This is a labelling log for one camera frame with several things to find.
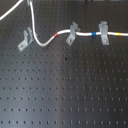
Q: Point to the middle grey cable clip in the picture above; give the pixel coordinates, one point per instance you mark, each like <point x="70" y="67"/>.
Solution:
<point x="73" y="30"/>

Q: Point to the grey cable clip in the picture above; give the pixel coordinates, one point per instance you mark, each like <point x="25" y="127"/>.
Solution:
<point x="28" y="39"/>
<point x="103" y="27"/>
<point x="73" y="30"/>

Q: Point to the left grey cable clip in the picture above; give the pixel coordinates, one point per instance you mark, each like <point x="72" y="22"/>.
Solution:
<point x="28" y="39"/>

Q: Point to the right grey cable clip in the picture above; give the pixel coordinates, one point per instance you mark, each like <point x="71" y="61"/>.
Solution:
<point x="103" y="27"/>

